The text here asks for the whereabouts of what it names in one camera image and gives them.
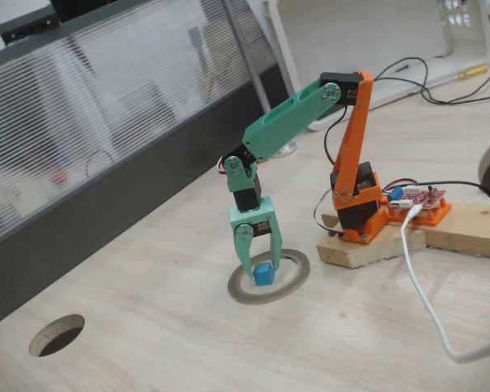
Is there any short wooden base block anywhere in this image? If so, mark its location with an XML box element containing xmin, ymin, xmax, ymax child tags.
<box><xmin>316</xmin><ymin>226</ymin><xmax>428</xmax><ymax>270</ymax></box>

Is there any blue cube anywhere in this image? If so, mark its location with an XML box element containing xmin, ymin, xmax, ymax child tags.
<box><xmin>252</xmin><ymin>262</ymin><xmax>276</xmax><ymax>286</ymax></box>

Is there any long wooden plank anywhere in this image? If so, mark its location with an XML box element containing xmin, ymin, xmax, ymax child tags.
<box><xmin>321</xmin><ymin>203</ymin><xmax>490</xmax><ymax>261</ymax></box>

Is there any red controller board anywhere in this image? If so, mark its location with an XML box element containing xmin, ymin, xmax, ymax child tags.
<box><xmin>385</xmin><ymin>185</ymin><xmax>448</xmax><ymax>212</ymax></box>

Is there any white usb cable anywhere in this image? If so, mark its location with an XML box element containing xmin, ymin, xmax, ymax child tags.
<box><xmin>399</xmin><ymin>203</ymin><xmax>490</xmax><ymax>364</ymax></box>

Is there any black box device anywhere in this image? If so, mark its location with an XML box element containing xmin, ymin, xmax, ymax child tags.
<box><xmin>0</xmin><ymin>4</ymin><xmax>60</xmax><ymax>45</ymax></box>

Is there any thin black cable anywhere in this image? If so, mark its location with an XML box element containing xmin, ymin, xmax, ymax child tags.
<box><xmin>371</xmin><ymin>56</ymin><xmax>490</xmax><ymax>105</ymax></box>

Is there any orange board holder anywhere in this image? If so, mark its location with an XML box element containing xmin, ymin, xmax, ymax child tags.
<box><xmin>387</xmin><ymin>198</ymin><xmax>452</xmax><ymax>226</ymax></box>

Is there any yellow handled screwdriver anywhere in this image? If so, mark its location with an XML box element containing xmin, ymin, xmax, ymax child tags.
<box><xmin>457</xmin><ymin>64</ymin><xmax>489</xmax><ymax>78</ymax></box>

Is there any ribbed glass desk partition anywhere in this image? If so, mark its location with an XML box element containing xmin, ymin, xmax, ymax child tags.
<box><xmin>0</xmin><ymin>0</ymin><xmax>289</xmax><ymax>334</ymax></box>

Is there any grey ring of tape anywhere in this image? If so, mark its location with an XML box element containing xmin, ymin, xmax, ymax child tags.
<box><xmin>227</xmin><ymin>248</ymin><xmax>311</xmax><ymax>305</ymax></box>

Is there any metal post with flange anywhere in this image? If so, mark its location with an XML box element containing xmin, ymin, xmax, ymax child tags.
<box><xmin>221</xmin><ymin>0</ymin><xmax>298</xmax><ymax>158</ymax></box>

